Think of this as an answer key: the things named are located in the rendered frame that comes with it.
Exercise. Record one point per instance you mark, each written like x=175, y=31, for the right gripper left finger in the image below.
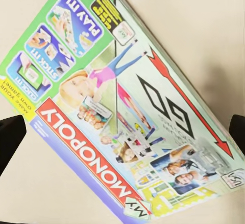
x=12, y=132

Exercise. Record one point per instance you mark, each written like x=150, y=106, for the board game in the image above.
x=94, y=83

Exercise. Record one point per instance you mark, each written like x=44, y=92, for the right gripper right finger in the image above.
x=237, y=131

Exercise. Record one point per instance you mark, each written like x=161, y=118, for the bed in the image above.
x=206, y=41

